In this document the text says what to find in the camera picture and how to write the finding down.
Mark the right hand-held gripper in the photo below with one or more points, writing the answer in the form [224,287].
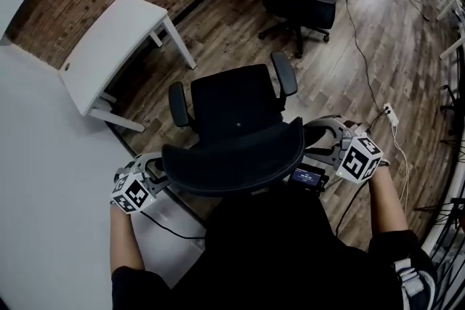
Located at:
[357,159]

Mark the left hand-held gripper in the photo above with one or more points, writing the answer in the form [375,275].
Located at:
[132,192]

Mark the person's left forearm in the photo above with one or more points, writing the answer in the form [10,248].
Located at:
[125,239]

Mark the person's right forearm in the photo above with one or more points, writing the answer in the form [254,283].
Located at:
[388,203]

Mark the black waist screen device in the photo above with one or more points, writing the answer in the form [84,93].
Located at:
[307,178]

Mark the white power strip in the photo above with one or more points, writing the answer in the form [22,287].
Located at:
[391,114]

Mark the person in black clothes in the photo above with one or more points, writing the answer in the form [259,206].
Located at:
[272,257]

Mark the white desk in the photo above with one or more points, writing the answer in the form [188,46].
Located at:
[116,40]

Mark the white railing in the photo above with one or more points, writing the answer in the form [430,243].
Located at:
[434,237]

